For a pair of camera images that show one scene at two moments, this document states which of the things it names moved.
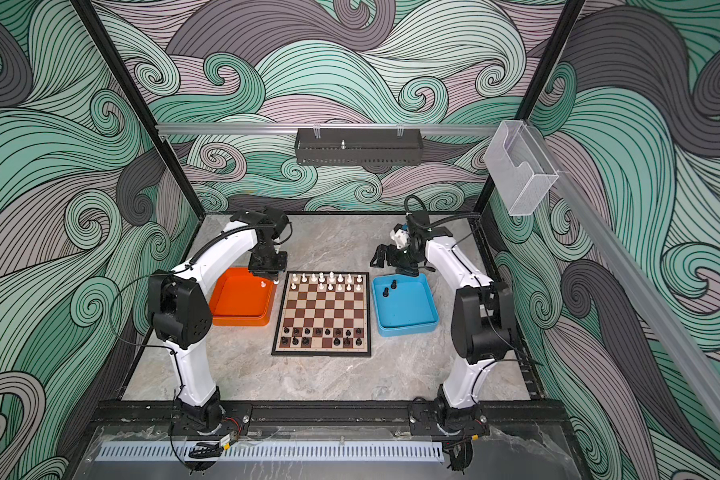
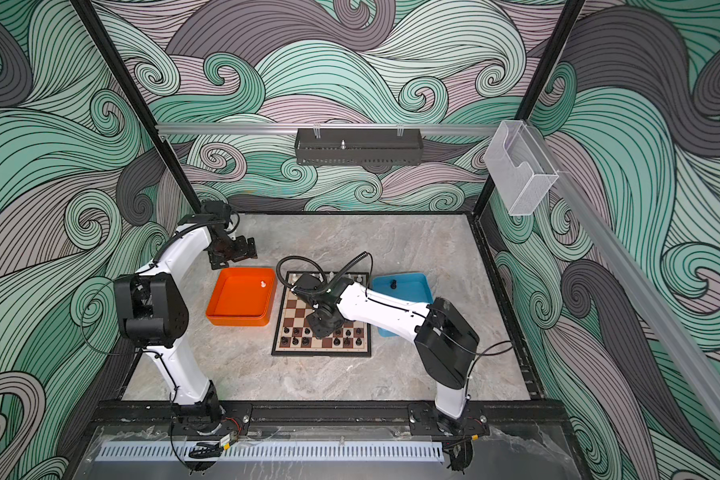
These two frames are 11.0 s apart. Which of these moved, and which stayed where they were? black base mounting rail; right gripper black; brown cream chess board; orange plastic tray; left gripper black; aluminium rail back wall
Moved: left gripper black; right gripper black
Stayed: orange plastic tray; brown cream chess board; black base mounting rail; aluminium rail back wall
